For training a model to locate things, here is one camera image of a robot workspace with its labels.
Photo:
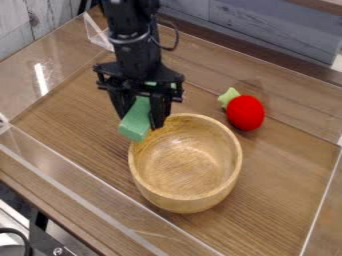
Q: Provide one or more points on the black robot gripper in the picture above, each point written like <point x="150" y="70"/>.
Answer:
<point x="138" y="74"/>

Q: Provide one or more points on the green rectangular block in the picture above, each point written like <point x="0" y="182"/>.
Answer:
<point x="135" y="124"/>

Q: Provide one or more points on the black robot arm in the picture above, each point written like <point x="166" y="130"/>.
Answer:
<point x="132" y="18"/>

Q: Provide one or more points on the brown wooden bowl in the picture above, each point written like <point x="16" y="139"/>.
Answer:
<point x="187" y="163"/>

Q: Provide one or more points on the red plush strawberry toy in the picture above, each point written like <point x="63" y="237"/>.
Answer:
<point x="243" y="109"/>

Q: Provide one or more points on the clear acrylic corner bracket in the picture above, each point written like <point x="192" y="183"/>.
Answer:
<point x="96" y="35"/>

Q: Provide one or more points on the clear acrylic tray wall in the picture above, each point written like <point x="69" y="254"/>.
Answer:
<point x="110" y="221"/>

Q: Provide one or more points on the black table frame clamp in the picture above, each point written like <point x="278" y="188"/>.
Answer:
<point x="44" y="245"/>

